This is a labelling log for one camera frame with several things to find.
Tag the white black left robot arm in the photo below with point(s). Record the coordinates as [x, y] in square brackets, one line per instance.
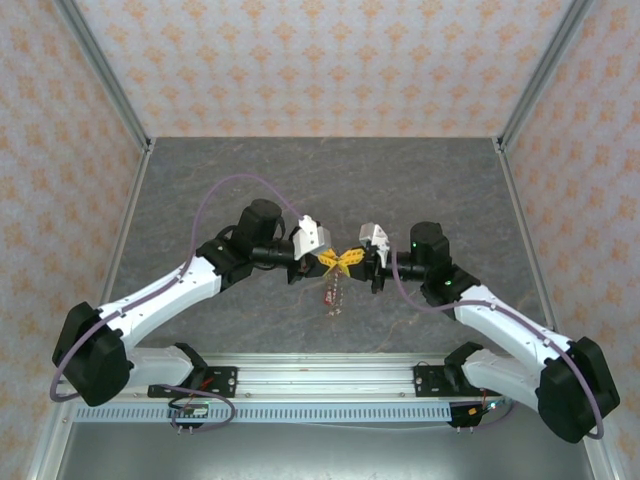
[165, 295]

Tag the aluminium frame post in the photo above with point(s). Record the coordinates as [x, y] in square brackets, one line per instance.
[545, 65]
[100, 65]

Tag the grey metal front panel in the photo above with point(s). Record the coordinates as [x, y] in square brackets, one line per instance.
[325, 455]

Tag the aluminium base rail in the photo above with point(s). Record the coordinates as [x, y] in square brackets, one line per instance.
[325, 375]

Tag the red plastic key tag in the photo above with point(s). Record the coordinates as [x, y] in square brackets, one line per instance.
[329, 298]

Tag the aluminium table side rail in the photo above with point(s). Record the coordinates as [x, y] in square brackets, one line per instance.
[525, 235]
[125, 215]

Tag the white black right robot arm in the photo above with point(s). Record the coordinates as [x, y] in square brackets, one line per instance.
[500, 322]

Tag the small green controller board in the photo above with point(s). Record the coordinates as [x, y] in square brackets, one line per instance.
[482, 409]
[190, 411]

